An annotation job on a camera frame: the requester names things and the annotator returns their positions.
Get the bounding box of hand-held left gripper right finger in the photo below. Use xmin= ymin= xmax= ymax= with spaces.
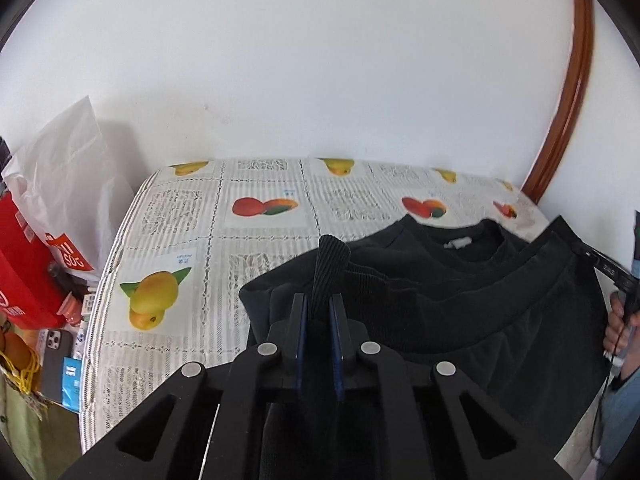
xmin=328 ymin=294 xmax=576 ymax=480

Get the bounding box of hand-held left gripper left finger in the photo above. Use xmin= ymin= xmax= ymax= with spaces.
xmin=60 ymin=292 xmax=308 ymax=480

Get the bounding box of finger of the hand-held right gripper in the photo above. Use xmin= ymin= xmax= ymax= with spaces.
xmin=574 ymin=241 xmax=601 ymax=267

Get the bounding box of black sweatshirt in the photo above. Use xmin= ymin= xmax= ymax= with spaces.
xmin=239 ymin=214 xmax=613 ymax=480

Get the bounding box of person's right forearm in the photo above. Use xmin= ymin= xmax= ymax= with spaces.
xmin=597 ymin=360 xmax=640 ymax=477

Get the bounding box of person's right hand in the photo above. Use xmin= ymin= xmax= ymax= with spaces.
xmin=602 ymin=290 xmax=640 ymax=372

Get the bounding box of fruit print tablecloth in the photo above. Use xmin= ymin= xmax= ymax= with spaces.
xmin=79 ymin=157 xmax=601 ymax=480

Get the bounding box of blue small box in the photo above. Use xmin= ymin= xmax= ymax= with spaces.
xmin=60 ymin=356 xmax=84 ymax=412

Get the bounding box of pink small packet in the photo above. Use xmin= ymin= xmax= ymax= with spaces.
xmin=57 ymin=292 xmax=84 ymax=322

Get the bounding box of dark smartphone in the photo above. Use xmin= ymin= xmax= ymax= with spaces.
xmin=40 ymin=327 xmax=76 ymax=404

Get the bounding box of red paper bag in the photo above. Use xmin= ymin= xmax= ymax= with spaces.
xmin=0 ymin=192 xmax=69 ymax=332

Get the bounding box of green bed sheet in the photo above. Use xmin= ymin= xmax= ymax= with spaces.
xmin=0 ymin=375 xmax=82 ymax=467

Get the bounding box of white plastic bag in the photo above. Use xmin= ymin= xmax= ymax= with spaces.
xmin=2 ymin=95 xmax=136 ymax=282

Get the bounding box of black cable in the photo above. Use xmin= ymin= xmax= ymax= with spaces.
xmin=590 ymin=350 xmax=626 ymax=462

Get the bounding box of brown wooden door frame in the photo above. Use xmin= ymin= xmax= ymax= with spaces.
xmin=520 ymin=0 xmax=594 ymax=206

